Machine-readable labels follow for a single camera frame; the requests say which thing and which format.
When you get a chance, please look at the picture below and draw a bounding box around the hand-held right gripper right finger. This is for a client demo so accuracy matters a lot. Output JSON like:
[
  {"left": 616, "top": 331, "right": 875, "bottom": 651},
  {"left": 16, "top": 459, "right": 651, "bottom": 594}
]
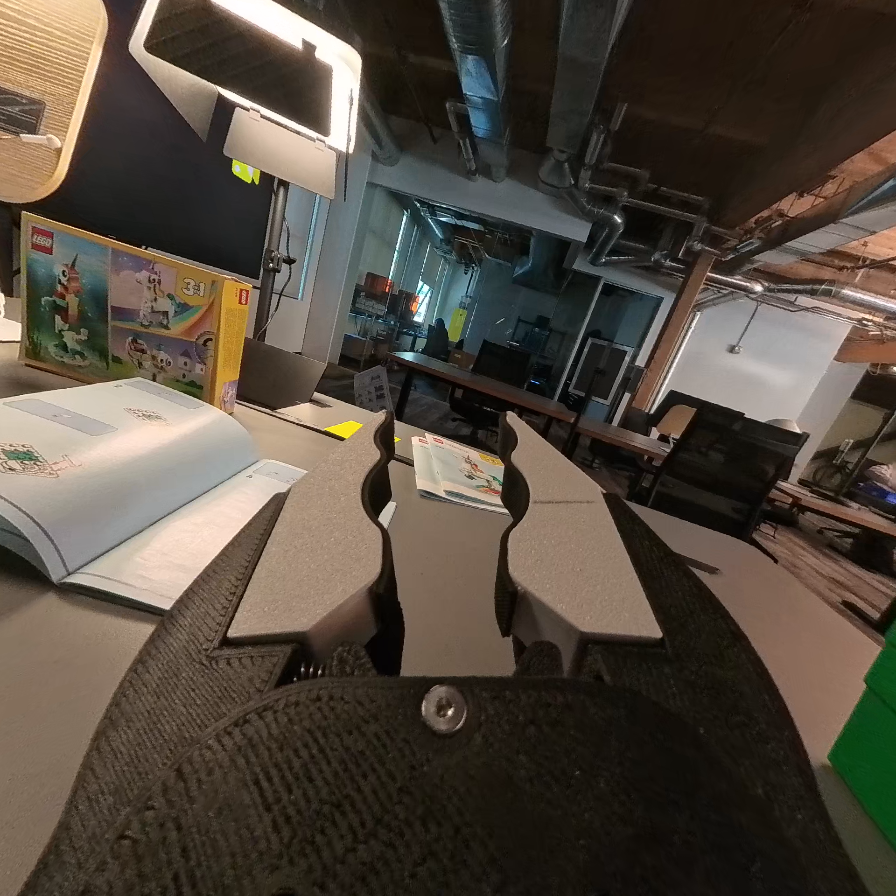
[{"left": 493, "top": 412, "right": 665, "bottom": 676}]

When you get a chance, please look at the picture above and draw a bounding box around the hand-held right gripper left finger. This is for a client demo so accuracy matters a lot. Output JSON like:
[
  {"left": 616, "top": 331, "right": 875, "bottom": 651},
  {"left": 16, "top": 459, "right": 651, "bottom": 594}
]
[{"left": 225, "top": 409, "right": 406, "bottom": 662}]

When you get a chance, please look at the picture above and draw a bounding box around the closed lego instruction booklet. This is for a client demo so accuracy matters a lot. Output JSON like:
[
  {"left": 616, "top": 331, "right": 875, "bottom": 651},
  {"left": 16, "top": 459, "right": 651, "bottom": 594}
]
[
  {"left": 424, "top": 435, "right": 512, "bottom": 515},
  {"left": 410, "top": 435, "right": 449, "bottom": 499}
]

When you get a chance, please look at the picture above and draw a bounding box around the yellow lego set box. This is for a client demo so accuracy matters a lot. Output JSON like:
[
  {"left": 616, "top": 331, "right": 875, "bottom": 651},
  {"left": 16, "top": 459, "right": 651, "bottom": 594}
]
[{"left": 20, "top": 212, "right": 253, "bottom": 410}]

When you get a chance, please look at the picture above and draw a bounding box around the small wooden table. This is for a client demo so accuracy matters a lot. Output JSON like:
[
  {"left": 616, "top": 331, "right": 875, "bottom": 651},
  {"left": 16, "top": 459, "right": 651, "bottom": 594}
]
[{"left": 570, "top": 416, "right": 673, "bottom": 491}]

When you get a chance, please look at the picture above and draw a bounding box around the small upright paper leaflet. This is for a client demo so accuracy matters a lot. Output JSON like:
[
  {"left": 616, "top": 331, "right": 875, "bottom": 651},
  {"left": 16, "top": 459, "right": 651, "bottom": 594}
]
[{"left": 353, "top": 365, "right": 392, "bottom": 414}]

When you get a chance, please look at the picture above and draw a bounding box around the wooden chair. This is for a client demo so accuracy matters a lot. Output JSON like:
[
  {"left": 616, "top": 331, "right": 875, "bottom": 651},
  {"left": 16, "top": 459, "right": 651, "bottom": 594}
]
[{"left": 640, "top": 405, "right": 701, "bottom": 505}]

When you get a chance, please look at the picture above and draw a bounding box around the dark grey board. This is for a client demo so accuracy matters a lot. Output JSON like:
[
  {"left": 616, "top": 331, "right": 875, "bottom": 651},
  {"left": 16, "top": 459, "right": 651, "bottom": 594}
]
[{"left": 238, "top": 338, "right": 329, "bottom": 410}]

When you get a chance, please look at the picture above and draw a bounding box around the black mesh chair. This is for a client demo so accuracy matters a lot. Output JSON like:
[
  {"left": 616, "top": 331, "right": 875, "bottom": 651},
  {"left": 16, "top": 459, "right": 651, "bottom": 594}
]
[{"left": 658, "top": 388, "right": 809, "bottom": 540}]

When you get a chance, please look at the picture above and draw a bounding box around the white framed panel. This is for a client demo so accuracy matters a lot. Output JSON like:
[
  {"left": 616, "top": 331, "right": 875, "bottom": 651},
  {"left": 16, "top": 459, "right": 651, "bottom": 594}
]
[{"left": 568, "top": 336, "right": 634, "bottom": 407}]

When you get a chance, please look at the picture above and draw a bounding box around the open pale blue instruction booklet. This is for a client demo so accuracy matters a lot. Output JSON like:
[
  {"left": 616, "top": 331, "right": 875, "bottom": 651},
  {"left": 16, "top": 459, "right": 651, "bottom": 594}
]
[{"left": 0, "top": 378, "right": 309, "bottom": 616}]

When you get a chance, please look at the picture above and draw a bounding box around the black office chair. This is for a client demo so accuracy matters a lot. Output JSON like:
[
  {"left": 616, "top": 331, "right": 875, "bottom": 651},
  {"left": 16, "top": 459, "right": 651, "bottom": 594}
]
[{"left": 448, "top": 339, "right": 533, "bottom": 442}]

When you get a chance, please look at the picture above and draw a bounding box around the long wooden table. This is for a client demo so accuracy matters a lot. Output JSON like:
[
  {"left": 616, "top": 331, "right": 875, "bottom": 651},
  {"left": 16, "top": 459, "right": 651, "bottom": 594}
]
[{"left": 386, "top": 350, "right": 578, "bottom": 449}]

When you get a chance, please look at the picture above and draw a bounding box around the low wooden bench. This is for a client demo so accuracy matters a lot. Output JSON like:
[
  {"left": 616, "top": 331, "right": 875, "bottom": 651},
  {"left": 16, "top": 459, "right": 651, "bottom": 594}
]
[{"left": 770, "top": 483, "right": 896, "bottom": 547}]

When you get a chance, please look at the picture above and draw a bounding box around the black light stand pole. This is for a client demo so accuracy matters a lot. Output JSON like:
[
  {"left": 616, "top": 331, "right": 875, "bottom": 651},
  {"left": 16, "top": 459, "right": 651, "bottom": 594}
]
[{"left": 252, "top": 178, "right": 291, "bottom": 344}]

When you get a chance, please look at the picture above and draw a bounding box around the green box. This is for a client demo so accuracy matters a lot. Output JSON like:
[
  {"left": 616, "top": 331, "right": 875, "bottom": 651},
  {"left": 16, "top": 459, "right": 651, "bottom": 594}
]
[{"left": 827, "top": 623, "right": 896, "bottom": 813}]

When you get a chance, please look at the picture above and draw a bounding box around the large black display panel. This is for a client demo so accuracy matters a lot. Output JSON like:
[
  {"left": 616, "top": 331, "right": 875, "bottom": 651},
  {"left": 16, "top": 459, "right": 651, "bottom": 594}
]
[{"left": 28, "top": 91, "right": 277, "bottom": 284}]

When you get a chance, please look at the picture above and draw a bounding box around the studio light panel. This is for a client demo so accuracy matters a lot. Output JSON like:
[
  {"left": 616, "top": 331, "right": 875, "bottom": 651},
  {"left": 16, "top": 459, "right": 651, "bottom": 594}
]
[{"left": 128, "top": 0, "right": 364, "bottom": 200}]

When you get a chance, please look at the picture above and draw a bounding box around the light wooden board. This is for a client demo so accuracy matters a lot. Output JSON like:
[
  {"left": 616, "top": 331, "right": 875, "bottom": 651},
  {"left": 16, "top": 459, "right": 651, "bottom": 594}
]
[{"left": 0, "top": 0, "right": 109, "bottom": 204}]

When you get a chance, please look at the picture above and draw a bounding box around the wooden support post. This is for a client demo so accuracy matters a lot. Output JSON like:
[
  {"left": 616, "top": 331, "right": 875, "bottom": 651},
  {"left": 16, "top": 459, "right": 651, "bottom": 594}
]
[{"left": 633, "top": 248, "right": 718, "bottom": 410}]

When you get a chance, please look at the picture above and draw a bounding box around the silver air duct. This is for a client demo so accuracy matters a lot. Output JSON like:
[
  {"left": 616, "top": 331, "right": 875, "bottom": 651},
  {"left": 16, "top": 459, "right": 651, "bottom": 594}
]
[
  {"left": 437, "top": 0, "right": 512, "bottom": 183},
  {"left": 539, "top": 0, "right": 631, "bottom": 190}
]

